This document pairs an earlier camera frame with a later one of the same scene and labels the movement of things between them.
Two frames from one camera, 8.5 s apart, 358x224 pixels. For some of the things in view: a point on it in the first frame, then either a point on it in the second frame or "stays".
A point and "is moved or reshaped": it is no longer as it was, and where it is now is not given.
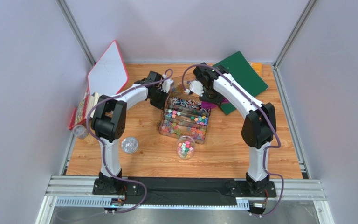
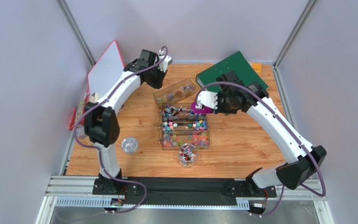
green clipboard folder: (238, 66) stays
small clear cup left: (80, 131) stays
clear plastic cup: (185, 146) is moved or reshaped
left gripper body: (159, 99) to (156, 78)
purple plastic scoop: (208, 105) is moved or reshaped
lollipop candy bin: (188, 103) to (179, 110)
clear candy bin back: (177, 90) stays
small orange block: (258, 66) stays
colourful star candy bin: (200, 117) to (184, 123)
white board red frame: (109, 75) stays
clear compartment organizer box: (176, 129) to (172, 140)
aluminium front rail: (67, 191) stays
